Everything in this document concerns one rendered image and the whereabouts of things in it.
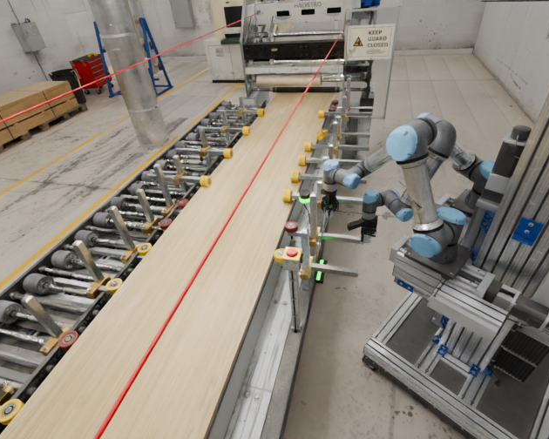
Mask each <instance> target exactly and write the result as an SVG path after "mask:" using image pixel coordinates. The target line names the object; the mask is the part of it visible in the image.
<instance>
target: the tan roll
mask: <svg viewBox="0 0 549 439"><path fill-rule="evenodd" d="M314 76H315V75H260V76H257V79H250V83H253V82H256V83H257V85H258V86H308V85H309V84H310V82H311V81H312V79H313V77H314ZM322 82H342V78H322V75H316V76H315V79H314V81H313V82H312V84H311V86H321V85H322Z"/></svg>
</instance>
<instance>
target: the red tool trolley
mask: <svg viewBox="0 0 549 439"><path fill-rule="evenodd" d="M69 62H70V63H71V67H72V69H76V71H77V72H78V73H77V75H78V76H80V78H79V82H80V84H81V86H83V85H86V84H89V83H91V82H93V81H96V80H98V79H101V78H103V77H105V70H104V66H103V63H102V58H101V55H100V54H98V55H97V56H94V57H88V56H87V55H86V56H83V57H79V58H77V59H74V60H71V61H69ZM104 84H107V82H106V78H105V79H102V80H100V81H98V82H96V83H94V84H90V85H88V86H86V87H84V88H82V89H85V94H86V95H89V94H90V92H89V91H88V90H87V89H97V93H98V94H101V93H102V92H101V90H100V89H99V88H102V85H104Z"/></svg>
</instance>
